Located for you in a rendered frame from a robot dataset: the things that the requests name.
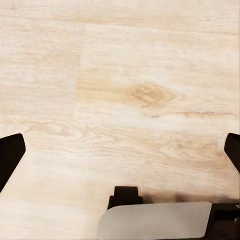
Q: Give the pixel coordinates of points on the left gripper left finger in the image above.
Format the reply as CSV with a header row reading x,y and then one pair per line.
x,y
12,149

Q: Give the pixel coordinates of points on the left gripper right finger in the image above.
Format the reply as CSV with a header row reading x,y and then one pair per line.
x,y
232,149

